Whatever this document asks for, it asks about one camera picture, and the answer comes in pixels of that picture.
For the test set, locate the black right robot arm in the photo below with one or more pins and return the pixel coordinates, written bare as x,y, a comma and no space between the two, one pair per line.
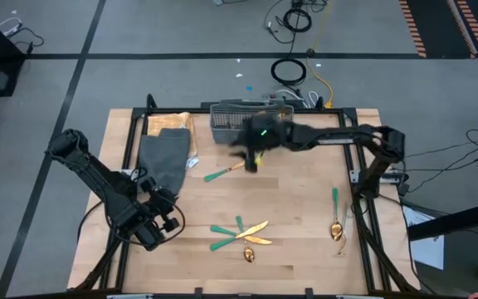
347,137

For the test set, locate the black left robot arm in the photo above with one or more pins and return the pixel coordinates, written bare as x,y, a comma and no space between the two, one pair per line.
98,182

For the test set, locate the tan folded cloth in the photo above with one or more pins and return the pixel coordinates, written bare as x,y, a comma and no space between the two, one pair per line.
168,121

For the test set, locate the small white card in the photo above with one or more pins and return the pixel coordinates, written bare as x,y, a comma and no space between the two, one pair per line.
192,163

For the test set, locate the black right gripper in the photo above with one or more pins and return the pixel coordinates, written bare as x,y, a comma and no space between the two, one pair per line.
276,133

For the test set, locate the yellow tag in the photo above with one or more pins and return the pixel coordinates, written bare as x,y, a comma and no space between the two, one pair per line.
259,158

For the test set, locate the grey cloth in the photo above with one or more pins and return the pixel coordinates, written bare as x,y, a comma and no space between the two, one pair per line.
164,158

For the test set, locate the black desk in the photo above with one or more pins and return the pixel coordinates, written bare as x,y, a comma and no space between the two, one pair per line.
450,222

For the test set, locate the grey power strip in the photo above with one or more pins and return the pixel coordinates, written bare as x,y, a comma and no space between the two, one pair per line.
274,99

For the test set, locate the white paper sheet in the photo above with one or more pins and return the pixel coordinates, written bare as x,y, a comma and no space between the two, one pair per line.
427,253

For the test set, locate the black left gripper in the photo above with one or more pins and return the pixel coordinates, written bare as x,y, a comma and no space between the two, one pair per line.
154,220

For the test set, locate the grey mesh cutlery basket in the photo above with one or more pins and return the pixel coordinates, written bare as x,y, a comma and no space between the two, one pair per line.
226,124

